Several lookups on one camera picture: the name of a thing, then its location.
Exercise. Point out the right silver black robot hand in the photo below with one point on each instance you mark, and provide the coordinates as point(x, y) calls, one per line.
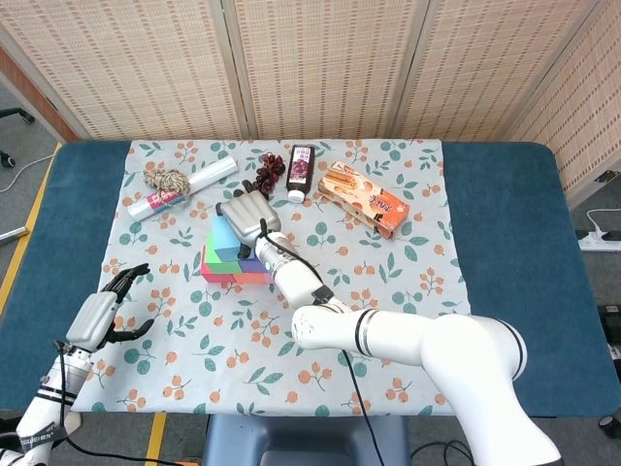
point(250, 216)

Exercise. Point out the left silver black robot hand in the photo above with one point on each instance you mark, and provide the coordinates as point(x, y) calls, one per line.
point(94, 315)

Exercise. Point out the light blue block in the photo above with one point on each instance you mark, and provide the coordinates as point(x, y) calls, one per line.
point(228, 238)

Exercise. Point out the purple block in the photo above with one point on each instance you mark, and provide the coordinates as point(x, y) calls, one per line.
point(254, 264)

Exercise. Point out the green block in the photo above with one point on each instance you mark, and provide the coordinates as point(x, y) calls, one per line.
point(218, 264)

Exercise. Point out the orange block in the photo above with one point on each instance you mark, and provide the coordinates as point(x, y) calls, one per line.
point(252, 278)

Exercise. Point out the magenta block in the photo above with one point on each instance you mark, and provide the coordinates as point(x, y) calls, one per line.
point(216, 277)

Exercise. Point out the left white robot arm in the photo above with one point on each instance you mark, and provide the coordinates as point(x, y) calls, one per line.
point(43, 403)

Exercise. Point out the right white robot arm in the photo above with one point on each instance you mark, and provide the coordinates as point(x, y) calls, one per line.
point(412, 340)

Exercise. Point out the dark red grape bunch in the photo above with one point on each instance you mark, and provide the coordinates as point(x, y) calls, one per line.
point(271, 167)

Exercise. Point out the clear plastic wrap roll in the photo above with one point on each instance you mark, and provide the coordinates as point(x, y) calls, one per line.
point(213, 175)

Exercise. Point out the dark grape juice bottle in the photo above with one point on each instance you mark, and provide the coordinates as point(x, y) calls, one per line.
point(300, 170)

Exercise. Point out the beige twine bundle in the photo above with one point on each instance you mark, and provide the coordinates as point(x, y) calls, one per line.
point(167, 180)

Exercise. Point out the orange biscuit box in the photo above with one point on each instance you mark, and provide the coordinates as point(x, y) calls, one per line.
point(364, 199)

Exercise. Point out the grey metal bar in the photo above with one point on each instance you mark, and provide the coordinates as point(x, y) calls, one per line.
point(12, 234)

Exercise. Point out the woven bamboo folding screen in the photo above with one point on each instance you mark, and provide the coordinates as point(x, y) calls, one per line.
point(315, 73)

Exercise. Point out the floral fruit print tablecloth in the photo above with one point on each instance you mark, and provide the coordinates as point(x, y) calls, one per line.
point(339, 388)

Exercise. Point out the black office chair base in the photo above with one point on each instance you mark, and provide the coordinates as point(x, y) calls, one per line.
point(14, 114)

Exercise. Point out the white power strip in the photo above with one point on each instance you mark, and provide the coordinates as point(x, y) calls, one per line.
point(601, 241)

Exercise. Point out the black equipment box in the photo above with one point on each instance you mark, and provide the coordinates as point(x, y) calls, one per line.
point(612, 320)

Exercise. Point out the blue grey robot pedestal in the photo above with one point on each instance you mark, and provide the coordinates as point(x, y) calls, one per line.
point(305, 437)

